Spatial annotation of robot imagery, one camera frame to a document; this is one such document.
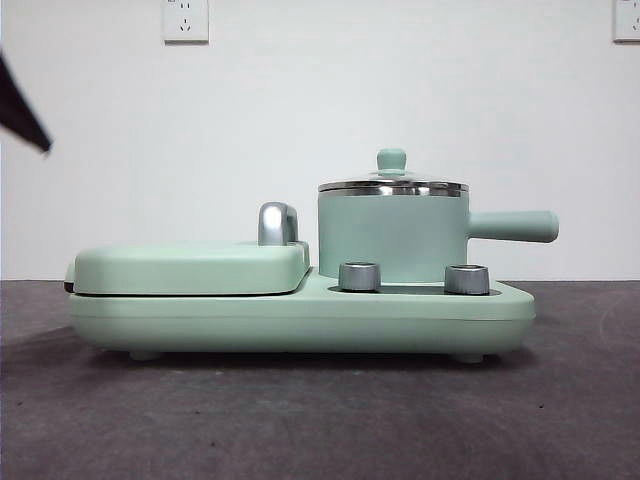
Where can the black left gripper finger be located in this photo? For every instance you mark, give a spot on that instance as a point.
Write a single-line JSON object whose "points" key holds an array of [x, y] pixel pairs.
{"points": [[17, 107]]}

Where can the glass lid with green knob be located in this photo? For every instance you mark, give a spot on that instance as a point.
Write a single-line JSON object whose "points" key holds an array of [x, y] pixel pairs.
{"points": [[393, 160]]}

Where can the mint green hinged griddle cover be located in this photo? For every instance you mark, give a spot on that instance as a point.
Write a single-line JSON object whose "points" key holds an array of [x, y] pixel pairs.
{"points": [[185, 270]]}

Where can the mint green breakfast machine base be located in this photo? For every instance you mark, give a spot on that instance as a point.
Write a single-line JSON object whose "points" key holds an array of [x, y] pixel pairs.
{"points": [[300, 325]]}

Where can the silver control knob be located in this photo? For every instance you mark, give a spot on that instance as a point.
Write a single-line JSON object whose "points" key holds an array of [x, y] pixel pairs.
{"points": [[466, 280], [358, 277]]}

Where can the white wall socket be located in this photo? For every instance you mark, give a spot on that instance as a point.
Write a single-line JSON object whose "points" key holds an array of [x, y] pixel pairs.
{"points": [[627, 22], [186, 22]]}

